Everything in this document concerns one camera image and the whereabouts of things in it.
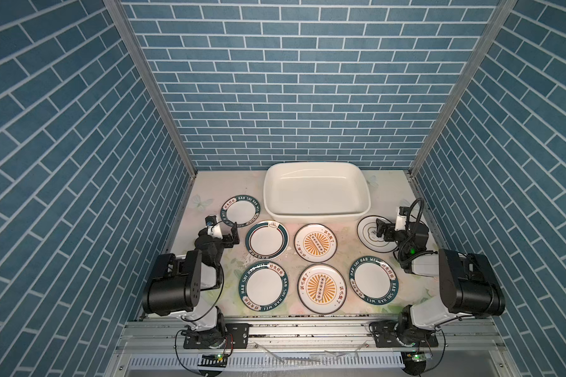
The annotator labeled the white plate thin green ring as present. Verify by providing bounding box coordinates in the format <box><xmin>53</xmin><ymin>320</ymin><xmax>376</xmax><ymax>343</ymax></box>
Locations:
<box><xmin>356</xmin><ymin>214</ymin><xmax>399</xmax><ymax>254</ymax></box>

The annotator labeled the green red rim plate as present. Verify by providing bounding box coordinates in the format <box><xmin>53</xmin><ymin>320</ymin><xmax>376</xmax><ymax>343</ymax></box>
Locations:
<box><xmin>245</xmin><ymin>221</ymin><xmax>289</xmax><ymax>259</ymax></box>

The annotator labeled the orange sunburst plate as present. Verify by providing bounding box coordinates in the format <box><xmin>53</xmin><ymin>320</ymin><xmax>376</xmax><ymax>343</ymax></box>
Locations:
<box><xmin>294</xmin><ymin>224</ymin><xmax>338</xmax><ymax>263</ymax></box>
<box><xmin>297</xmin><ymin>264</ymin><xmax>347</xmax><ymax>315</ymax></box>

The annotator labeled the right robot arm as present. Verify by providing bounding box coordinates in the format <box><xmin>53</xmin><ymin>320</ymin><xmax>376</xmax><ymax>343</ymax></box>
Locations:
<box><xmin>369</xmin><ymin>219</ymin><xmax>506</xmax><ymax>348</ymax></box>

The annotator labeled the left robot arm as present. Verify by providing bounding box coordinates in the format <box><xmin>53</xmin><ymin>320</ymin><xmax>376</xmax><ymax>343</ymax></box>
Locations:
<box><xmin>141</xmin><ymin>216</ymin><xmax>240</xmax><ymax>350</ymax></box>

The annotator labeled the white plastic bin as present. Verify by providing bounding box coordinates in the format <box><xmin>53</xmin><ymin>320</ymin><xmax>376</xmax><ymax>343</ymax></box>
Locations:
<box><xmin>264</xmin><ymin>162</ymin><xmax>371</xmax><ymax>223</ymax></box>

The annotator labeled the small green rim plate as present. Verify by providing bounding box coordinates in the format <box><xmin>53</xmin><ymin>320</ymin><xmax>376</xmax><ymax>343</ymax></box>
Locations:
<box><xmin>220</xmin><ymin>195</ymin><xmax>261</xmax><ymax>228</ymax></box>

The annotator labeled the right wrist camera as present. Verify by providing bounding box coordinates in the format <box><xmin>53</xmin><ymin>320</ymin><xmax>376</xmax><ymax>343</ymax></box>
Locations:
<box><xmin>395</xmin><ymin>207</ymin><xmax>410</xmax><ymax>231</ymax></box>

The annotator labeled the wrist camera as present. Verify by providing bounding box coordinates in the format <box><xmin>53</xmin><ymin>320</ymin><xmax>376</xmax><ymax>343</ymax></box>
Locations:
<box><xmin>205</xmin><ymin>215</ymin><xmax>223</xmax><ymax>239</ymax></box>
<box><xmin>395</xmin><ymin>207</ymin><xmax>410</xmax><ymax>231</ymax></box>

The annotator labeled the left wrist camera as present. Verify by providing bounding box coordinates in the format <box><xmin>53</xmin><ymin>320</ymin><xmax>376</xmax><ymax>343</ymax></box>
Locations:
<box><xmin>205</xmin><ymin>215</ymin><xmax>223</xmax><ymax>239</ymax></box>

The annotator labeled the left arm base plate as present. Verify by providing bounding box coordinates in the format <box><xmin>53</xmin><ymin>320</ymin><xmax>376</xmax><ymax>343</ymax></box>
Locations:
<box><xmin>183</xmin><ymin>323</ymin><xmax>250</xmax><ymax>350</ymax></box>

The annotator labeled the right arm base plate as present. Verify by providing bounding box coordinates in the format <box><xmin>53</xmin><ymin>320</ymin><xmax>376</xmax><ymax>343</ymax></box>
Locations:
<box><xmin>368</xmin><ymin>320</ymin><xmax>439</xmax><ymax>348</ymax></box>

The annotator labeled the white slotted cable duct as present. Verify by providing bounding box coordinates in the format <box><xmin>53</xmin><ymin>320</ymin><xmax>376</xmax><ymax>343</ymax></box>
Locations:
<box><xmin>128</xmin><ymin>352</ymin><xmax>405</xmax><ymax>372</ymax></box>

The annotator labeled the aluminium rail frame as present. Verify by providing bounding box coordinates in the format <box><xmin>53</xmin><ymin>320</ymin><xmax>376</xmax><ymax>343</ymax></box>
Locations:
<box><xmin>105</xmin><ymin>315</ymin><xmax>519</xmax><ymax>376</ymax></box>

